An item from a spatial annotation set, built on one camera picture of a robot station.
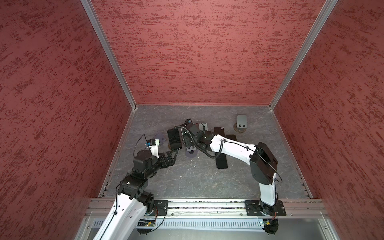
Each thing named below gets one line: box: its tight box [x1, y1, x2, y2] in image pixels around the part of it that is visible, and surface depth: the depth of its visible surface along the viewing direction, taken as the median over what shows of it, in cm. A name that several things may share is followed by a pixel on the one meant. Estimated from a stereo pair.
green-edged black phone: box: [226, 134, 237, 141], surface depth 105 cm
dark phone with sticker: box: [214, 126, 225, 137], surface depth 108 cm
